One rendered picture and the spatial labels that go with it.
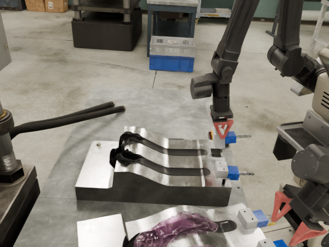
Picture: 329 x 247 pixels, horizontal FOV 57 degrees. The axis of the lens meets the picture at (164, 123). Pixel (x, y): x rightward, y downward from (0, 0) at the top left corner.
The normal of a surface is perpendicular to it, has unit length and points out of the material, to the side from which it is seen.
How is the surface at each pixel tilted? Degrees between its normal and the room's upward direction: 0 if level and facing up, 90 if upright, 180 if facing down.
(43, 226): 0
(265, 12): 90
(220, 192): 90
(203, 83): 96
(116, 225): 0
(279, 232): 0
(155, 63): 91
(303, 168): 64
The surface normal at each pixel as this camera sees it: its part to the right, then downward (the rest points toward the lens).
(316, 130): -0.96, 0.11
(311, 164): -0.84, -0.28
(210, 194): -0.01, 0.53
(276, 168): 0.06, -0.85
